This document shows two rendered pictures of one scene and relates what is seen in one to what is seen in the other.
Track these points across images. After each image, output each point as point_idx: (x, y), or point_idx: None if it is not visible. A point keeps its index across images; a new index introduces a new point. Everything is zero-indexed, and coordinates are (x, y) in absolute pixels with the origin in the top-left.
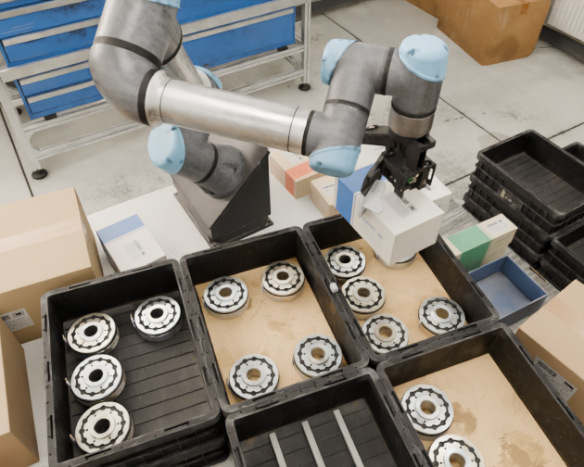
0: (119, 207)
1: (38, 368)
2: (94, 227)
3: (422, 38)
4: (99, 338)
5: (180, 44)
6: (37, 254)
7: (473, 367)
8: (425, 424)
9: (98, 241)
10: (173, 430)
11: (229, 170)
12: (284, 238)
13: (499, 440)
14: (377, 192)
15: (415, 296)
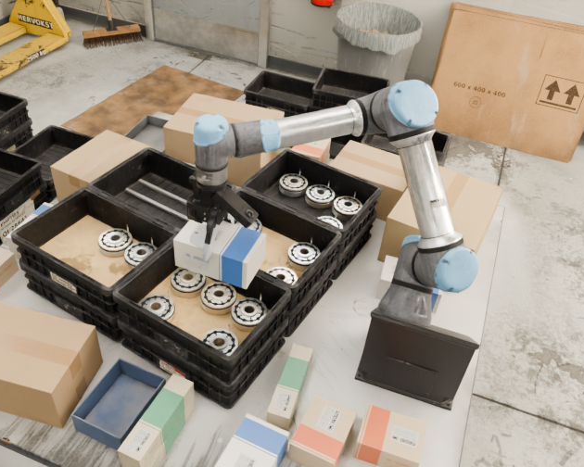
0: (479, 322)
1: (375, 222)
2: (469, 298)
3: (215, 123)
4: (340, 204)
5: (391, 139)
6: None
7: None
8: (138, 246)
9: (450, 292)
10: (254, 174)
11: (387, 297)
12: None
13: (93, 268)
14: None
15: (183, 324)
